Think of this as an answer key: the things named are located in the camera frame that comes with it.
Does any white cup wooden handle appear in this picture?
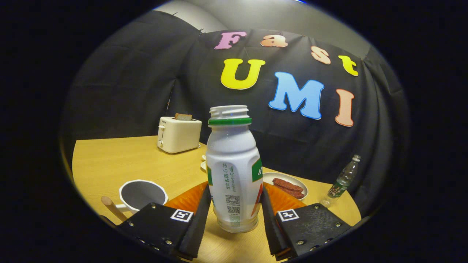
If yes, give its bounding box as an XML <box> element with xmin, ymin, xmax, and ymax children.
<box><xmin>101</xmin><ymin>179</ymin><xmax>169</xmax><ymax>221</ymax></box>

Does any white juice bottle green ring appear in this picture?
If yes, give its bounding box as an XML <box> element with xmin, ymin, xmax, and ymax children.
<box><xmin>205</xmin><ymin>105</ymin><xmax>264</xmax><ymax>233</ymax></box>

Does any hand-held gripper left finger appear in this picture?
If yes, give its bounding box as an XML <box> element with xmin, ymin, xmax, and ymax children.
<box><xmin>117</xmin><ymin>182</ymin><xmax>212</xmax><ymax>260</ymax></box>

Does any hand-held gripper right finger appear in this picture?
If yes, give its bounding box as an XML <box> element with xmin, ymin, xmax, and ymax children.
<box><xmin>259</xmin><ymin>184</ymin><xmax>352</xmax><ymax>260</ymax></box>

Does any wooden table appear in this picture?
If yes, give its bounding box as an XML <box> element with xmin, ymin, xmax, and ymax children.
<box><xmin>71</xmin><ymin>135</ymin><xmax>362</xmax><ymax>263</ymax></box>

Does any white round plate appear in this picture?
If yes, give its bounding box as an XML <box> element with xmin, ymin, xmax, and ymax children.
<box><xmin>263</xmin><ymin>172</ymin><xmax>309</xmax><ymax>201</ymax></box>

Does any red sausage strip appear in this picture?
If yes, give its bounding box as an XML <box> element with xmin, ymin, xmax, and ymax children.
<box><xmin>272</xmin><ymin>178</ymin><xmax>305</xmax><ymax>192</ymax></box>
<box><xmin>274</xmin><ymin>184</ymin><xmax>305</xmax><ymax>199</ymax></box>

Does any white toaster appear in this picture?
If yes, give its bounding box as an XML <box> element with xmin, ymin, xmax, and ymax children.
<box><xmin>157</xmin><ymin>117</ymin><xmax>203</xmax><ymax>154</ymax></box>

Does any clear plastic water bottle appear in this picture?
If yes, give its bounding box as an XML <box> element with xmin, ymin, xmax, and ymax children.
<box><xmin>320</xmin><ymin>155</ymin><xmax>362</xmax><ymax>208</ymax></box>

